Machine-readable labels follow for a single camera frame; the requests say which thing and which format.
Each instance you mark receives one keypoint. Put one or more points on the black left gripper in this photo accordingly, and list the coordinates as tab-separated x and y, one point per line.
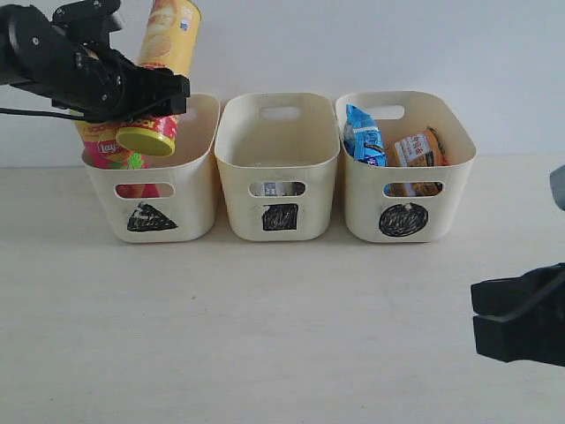
92	79

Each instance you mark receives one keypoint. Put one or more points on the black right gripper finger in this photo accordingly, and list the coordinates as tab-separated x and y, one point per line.
533	331
500	296

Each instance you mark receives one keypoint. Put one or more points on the yellow Lay's chips can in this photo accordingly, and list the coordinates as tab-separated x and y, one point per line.
171	34

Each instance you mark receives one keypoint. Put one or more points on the pink Lay's chips can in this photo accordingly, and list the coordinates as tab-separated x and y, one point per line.
103	151

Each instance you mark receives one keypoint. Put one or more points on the white blue milk carton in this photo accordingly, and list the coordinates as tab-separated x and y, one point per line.
274	189

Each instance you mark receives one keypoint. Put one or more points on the orange noodle packet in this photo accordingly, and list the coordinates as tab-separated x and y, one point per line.
421	149

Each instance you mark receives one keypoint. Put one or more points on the blue noodle packet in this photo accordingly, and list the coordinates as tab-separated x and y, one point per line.
362	138

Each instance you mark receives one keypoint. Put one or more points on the purple small box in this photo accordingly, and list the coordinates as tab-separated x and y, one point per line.
297	188

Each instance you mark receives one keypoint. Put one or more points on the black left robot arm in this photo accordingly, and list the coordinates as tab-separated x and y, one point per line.
67	59

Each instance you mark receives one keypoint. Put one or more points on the cream bin triangle mark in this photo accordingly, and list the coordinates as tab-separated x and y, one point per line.
174	199

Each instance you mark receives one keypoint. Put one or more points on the cream bin square mark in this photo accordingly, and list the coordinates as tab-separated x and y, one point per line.
278	137

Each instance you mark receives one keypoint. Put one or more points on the cream bin circle mark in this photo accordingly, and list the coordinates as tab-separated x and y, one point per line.
373	215

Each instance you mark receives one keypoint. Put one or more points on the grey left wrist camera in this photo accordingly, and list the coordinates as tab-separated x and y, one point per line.
89	21

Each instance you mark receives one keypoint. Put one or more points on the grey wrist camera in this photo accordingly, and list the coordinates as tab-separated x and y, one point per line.
557	186
89	21

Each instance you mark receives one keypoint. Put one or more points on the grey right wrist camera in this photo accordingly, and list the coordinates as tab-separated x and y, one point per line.
557	186

